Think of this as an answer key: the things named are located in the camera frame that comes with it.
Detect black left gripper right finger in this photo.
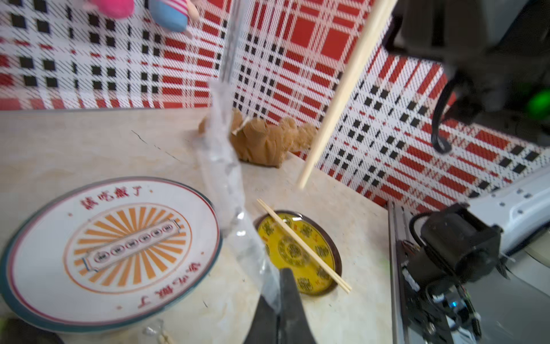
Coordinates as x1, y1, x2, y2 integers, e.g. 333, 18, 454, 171
278, 268, 316, 344

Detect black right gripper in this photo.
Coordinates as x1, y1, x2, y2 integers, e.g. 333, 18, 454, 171
382, 1, 549, 129

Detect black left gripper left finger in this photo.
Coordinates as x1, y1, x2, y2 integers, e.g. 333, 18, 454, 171
243, 296, 277, 344

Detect bare wooden chopsticks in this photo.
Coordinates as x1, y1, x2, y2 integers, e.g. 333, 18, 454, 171
296, 0, 398, 190
256, 198, 353, 294

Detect disposable chopsticks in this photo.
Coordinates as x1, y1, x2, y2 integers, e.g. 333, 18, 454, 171
196, 80, 282, 315

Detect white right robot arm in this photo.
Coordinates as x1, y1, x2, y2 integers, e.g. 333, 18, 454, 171
384, 1, 549, 299

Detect yellow patterned plate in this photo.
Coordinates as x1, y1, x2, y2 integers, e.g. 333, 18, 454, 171
253, 209, 343, 296

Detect white plate with teal rim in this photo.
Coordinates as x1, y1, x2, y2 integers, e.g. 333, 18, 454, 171
1, 177, 222, 333

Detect brown teddy bear plush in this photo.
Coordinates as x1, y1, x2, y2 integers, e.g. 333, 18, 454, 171
205, 108, 317, 168

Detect blue striped hanging doll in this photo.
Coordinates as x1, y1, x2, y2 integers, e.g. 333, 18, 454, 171
148, 0, 200, 33

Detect pink striped hanging doll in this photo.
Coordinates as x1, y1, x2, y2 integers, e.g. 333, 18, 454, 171
83, 0, 135, 19

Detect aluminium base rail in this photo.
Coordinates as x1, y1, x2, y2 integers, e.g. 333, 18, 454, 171
388, 202, 425, 343

